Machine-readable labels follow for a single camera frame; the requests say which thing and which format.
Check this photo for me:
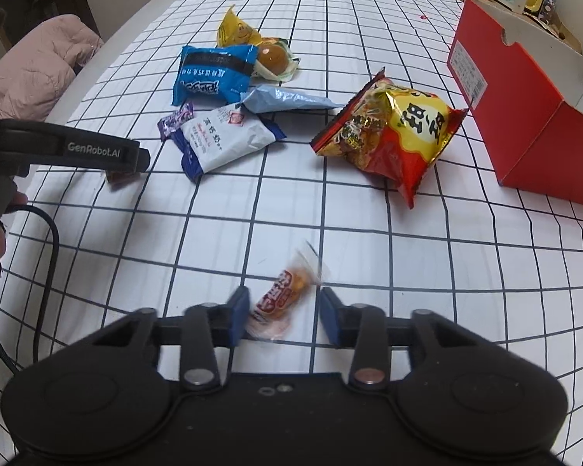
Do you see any clear wrapped brown egg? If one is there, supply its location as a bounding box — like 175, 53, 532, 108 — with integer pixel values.
250, 36, 302, 83

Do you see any pink padded jacket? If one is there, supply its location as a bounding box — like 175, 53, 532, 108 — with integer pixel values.
0, 14, 106, 120

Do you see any white blue milk packet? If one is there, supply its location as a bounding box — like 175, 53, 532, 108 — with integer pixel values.
170, 103, 288, 184

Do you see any checked white tablecloth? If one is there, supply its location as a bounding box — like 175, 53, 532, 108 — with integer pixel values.
0, 0, 583, 452

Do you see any purple candy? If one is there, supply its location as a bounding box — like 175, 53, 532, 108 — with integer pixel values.
157, 102, 196, 142

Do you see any red cardboard box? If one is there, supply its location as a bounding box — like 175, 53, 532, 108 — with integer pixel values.
447, 0, 583, 207

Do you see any patterned small box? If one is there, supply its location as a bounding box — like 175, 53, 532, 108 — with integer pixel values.
538, 0, 563, 26

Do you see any red yellow chips bag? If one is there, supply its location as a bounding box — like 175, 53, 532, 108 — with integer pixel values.
311, 67, 468, 210

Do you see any yellow snack packet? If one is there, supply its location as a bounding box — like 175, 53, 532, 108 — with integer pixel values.
216, 5, 264, 50

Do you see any dark candy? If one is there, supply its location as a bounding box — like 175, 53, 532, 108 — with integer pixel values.
105, 171, 138, 190

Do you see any black cable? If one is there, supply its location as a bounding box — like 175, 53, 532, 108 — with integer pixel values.
0, 204, 61, 376

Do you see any light blue snack packet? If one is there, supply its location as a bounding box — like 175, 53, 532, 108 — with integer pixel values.
240, 84, 346, 115

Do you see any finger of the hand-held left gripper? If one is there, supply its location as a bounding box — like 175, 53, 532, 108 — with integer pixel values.
104, 148, 151, 179

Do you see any small orange sausage snack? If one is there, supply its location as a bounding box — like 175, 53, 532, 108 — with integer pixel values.
246, 240, 334, 341

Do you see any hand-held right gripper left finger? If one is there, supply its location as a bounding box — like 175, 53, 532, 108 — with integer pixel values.
92, 285, 251, 392

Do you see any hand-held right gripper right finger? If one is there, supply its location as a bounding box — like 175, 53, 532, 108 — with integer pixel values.
319, 286, 473, 391

